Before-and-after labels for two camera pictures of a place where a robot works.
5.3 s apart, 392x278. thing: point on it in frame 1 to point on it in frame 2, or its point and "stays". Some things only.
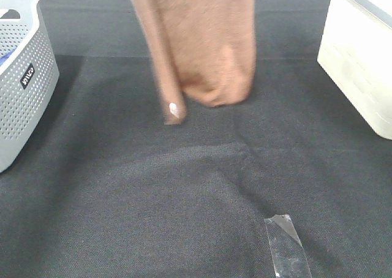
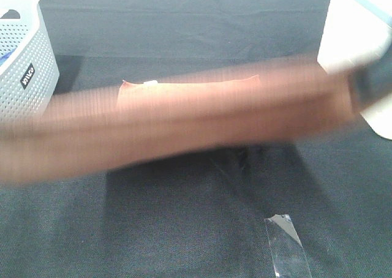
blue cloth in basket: x=3 y=57 stays
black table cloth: x=105 y=188 stays
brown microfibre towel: x=203 y=37 to x=52 y=132
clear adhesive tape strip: x=288 y=254 stays
